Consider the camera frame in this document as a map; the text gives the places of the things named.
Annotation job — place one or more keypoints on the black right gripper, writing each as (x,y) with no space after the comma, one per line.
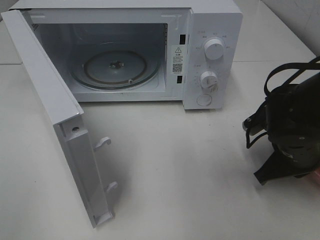
(293,156)

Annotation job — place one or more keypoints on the round white door button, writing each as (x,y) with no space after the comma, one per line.
(204,100)

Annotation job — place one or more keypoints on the white timer knob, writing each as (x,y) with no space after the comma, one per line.
(209,81)

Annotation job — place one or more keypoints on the white microwave door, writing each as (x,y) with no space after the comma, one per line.
(65,115)

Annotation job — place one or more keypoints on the pink round plate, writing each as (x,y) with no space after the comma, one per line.
(315,176)

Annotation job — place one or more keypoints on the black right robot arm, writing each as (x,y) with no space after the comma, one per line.
(293,126)

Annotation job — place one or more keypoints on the upper white power knob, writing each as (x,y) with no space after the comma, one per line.
(214,48)

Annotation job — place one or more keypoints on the white microwave oven body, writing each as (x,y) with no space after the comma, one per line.
(174,31)

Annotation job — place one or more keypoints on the glass microwave turntable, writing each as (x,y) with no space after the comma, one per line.
(115,69)

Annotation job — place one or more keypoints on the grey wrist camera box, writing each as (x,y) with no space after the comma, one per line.
(257,125)

